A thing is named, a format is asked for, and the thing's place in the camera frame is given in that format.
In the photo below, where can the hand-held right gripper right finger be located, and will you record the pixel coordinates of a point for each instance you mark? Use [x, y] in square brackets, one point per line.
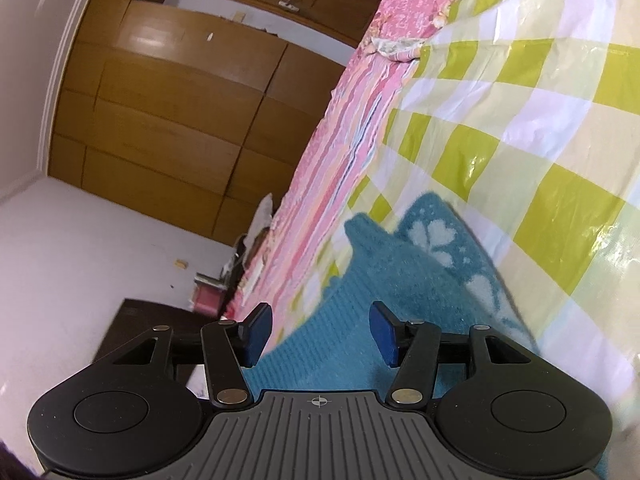
[382, 335]

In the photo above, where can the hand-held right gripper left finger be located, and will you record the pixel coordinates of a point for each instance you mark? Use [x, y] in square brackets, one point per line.
[257, 335]

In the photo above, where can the blue sweater with white flowers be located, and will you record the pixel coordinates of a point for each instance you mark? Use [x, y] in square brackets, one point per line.
[380, 280]

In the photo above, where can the pink box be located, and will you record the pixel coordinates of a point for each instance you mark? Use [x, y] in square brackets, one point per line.
[206, 297]

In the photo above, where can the pink striped bed sheet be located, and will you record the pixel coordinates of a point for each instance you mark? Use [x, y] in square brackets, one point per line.
[345, 155]

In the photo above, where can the wooden wardrobe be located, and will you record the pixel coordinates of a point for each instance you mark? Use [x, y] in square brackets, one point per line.
[165, 110]

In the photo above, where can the yellow-green checked plastic sheet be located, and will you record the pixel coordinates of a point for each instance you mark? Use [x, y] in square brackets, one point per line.
[525, 125]

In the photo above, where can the pink floral quilt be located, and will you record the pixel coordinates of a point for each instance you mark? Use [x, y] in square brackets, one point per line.
[415, 0]

